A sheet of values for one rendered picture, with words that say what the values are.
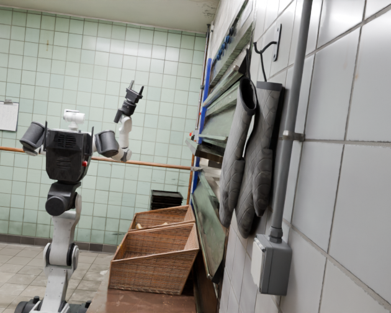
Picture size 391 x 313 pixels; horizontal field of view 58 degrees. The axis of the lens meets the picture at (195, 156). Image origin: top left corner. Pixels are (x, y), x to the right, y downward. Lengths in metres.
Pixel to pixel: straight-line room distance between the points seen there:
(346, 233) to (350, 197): 0.04
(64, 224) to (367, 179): 2.08
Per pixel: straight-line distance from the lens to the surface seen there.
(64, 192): 2.18
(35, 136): 2.29
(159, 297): 2.03
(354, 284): 0.46
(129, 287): 2.07
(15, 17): 4.51
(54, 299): 2.45
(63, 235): 2.37
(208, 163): 3.09
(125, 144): 2.46
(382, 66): 0.45
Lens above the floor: 1.47
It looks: 4 degrees down
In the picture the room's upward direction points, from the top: 7 degrees clockwise
